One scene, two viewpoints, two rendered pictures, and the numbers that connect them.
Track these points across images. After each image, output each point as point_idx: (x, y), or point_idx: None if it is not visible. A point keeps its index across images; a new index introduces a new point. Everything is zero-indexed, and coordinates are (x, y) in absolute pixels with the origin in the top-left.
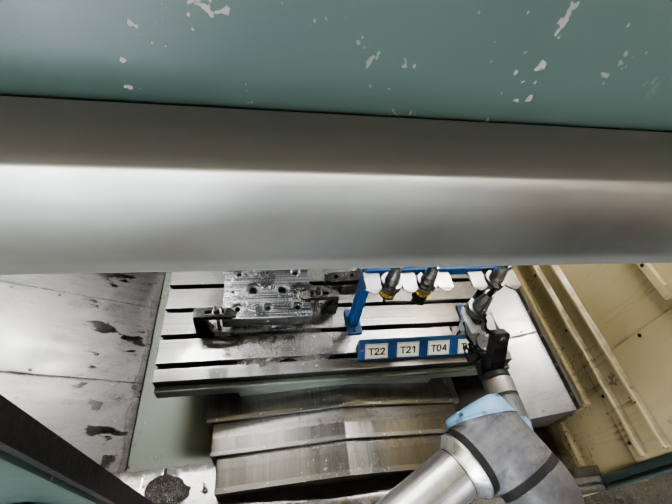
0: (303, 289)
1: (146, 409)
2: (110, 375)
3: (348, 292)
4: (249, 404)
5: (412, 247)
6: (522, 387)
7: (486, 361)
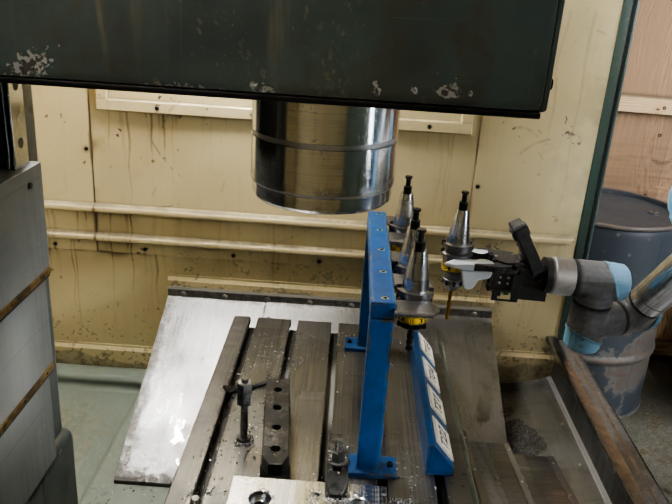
0: (314, 490)
1: None
2: None
3: (293, 461)
4: None
5: None
6: (454, 356)
7: (534, 266)
